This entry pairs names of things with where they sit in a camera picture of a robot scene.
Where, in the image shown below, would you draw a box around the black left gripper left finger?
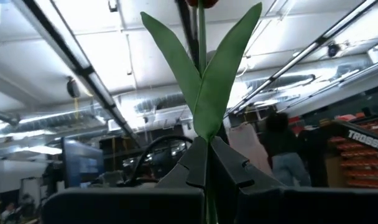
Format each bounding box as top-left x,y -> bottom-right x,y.
156,136 -> 209,190

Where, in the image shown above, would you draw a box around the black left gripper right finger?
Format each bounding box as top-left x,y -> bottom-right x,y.
208,135 -> 285,224

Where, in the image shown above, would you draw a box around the dark maroon artificial tulip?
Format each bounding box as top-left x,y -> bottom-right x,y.
141,0 -> 264,224

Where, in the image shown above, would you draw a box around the white hanging cloth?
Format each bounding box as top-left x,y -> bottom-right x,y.
226,122 -> 272,177

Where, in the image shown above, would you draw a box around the person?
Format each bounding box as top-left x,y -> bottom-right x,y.
262,111 -> 313,187

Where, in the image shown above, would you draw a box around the blue computer monitor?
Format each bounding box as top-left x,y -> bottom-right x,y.
62,138 -> 105,189

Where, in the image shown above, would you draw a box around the shelf with orange boxes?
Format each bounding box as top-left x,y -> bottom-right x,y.
319,111 -> 378,189

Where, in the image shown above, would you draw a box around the black TROSSEN sign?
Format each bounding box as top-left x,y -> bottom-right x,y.
341,123 -> 378,153

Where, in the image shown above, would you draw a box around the silver ceiling duct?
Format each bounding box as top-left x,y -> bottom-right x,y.
133,92 -> 190,114

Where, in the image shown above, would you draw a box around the long ceiling light rail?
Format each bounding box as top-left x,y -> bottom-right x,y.
175,0 -> 201,71
228,0 -> 378,114
11,0 -> 143,149

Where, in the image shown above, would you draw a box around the black ceiling cable reel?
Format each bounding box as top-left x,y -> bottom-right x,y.
66,76 -> 81,100
327,42 -> 341,58

